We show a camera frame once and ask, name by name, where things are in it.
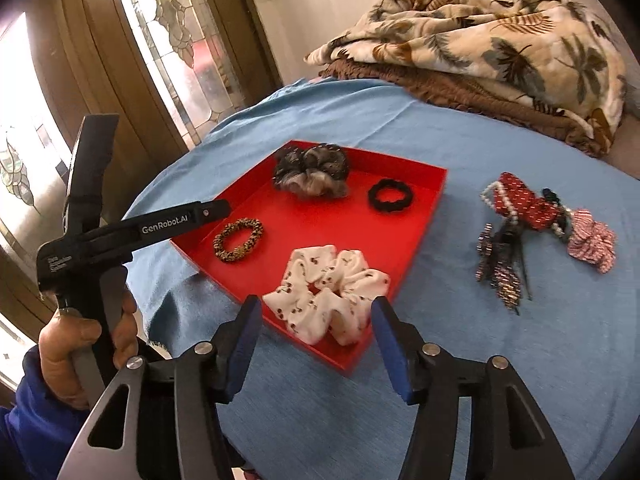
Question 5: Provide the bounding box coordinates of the wooden door frame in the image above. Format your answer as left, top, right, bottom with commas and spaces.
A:
25, 0, 201, 151

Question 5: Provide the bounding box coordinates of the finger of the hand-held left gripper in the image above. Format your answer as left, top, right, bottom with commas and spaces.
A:
197, 199, 233, 226

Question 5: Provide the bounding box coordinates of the white cherry print scrunchie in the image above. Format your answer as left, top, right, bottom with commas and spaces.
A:
262, 244, 391, 347

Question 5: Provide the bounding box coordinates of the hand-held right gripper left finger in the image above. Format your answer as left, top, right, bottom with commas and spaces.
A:
70, 294, 263, 480

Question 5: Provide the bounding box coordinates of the gold beaded bracelet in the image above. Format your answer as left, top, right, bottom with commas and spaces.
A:
214, 217, 264, 263

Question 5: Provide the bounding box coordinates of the grey black scrunchie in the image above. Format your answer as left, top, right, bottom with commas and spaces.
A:
272, 142, 351, 198

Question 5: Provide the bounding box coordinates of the beaded tassel hair clip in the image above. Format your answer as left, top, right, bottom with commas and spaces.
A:
475, 220, 533, 316

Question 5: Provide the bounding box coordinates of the brown ruffled blanket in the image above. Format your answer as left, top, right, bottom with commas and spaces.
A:
320, 57, 608, 158

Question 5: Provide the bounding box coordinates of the blue cloth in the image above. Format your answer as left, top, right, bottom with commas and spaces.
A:
125, 77, 640, 480

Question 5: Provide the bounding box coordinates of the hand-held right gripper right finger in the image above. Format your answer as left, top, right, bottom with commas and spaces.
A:
371, 296, 576, 480

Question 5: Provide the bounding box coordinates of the stained glass door panel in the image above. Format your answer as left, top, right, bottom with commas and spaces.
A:
0, 10, 71, 261
107, 0, 281, 121

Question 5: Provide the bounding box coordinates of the pink striped scrunchie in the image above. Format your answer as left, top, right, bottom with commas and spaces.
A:
567, 208, 617, 275

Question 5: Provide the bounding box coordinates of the cream leaf print blanket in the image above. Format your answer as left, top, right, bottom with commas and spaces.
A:
305, 0, 628, 158

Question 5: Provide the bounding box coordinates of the person's left forearm blue sleeve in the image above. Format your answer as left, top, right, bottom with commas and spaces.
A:
0, 345, 91, 480

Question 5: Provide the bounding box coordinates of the red tray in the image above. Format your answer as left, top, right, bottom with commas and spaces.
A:
170, 139, 448, 378

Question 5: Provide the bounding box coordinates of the person's left hand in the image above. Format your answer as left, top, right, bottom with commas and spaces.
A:
39, 290, 138, 411

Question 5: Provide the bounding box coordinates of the red bow clip with pearls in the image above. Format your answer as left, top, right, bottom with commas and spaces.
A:
482, 171, 563, 233

